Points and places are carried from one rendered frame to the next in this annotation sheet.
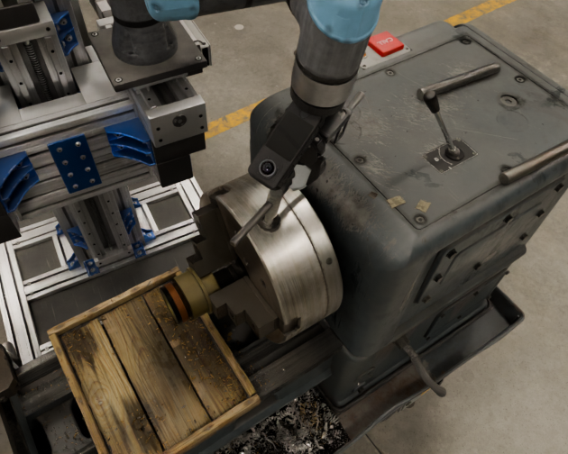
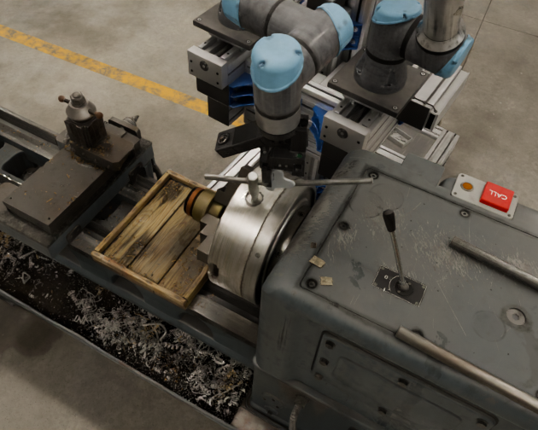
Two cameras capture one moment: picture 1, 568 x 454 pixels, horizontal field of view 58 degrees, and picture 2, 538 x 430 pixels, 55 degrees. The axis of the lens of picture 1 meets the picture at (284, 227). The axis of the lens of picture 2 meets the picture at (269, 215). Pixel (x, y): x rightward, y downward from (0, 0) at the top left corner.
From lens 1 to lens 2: 67 cm
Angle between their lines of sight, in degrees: 36
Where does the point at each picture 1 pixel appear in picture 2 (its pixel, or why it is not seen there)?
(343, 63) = (260, 101)
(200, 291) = (205, 206)
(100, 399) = (142, 219)
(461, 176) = (380, 299)
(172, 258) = not seen: hidden behind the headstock
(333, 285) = (249, 273)
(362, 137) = (369, 219)
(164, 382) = (169, 246)
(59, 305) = not seen: hidden behind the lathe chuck
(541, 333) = not seen: outside the picture
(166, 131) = (330, 133)
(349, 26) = (255, 75)
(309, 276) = (238, 250)
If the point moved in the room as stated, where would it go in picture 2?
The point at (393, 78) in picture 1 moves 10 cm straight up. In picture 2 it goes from (459, 217) to (476, 186)
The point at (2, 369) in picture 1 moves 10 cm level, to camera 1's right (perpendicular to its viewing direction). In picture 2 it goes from (121, 154) to (131, 179)
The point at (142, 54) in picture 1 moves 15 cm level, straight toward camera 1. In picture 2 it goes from (362, 77) to (327, 100)
